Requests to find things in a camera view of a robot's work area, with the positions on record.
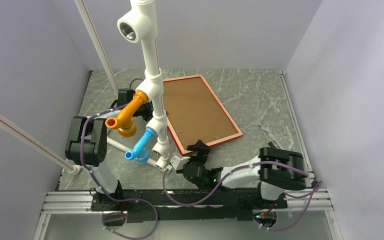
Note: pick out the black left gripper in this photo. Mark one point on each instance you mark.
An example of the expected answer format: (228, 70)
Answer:
(149, 109)

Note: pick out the orange pipe elbow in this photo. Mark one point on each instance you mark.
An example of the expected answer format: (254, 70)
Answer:
(124, 122)

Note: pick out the white diagonal pole left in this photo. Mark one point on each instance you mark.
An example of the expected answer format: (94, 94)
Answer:
(26, 138)

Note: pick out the silver open-end wrench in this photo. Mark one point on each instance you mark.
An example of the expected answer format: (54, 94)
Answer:
(266, 128)

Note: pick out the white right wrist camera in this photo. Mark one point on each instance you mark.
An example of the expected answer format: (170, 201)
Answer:
(177, 161)

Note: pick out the blue pipe elbow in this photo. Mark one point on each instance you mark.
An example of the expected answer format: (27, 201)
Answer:
(139, 153)

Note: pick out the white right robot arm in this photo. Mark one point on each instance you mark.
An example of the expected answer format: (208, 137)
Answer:
(275, 170)

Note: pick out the brown frame backing board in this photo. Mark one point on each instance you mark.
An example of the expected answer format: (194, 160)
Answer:
(195, 109)

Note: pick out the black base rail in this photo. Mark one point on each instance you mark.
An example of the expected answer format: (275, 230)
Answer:
(148, 204)

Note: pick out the red picture frame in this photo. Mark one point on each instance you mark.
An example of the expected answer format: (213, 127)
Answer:
(225, 116)

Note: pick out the white pipe stand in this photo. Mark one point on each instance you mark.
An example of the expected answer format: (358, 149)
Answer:
(140, 25)

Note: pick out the aluminium extrusion frame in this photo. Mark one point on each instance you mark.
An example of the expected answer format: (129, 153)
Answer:
(80, 202)

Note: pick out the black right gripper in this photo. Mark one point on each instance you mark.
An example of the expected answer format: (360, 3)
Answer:
(203, 150)

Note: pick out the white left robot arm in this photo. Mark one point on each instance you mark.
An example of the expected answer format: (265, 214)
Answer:
(86, 145)

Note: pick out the white pole with red stripe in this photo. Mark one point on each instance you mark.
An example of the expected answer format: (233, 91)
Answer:
(93, 34)

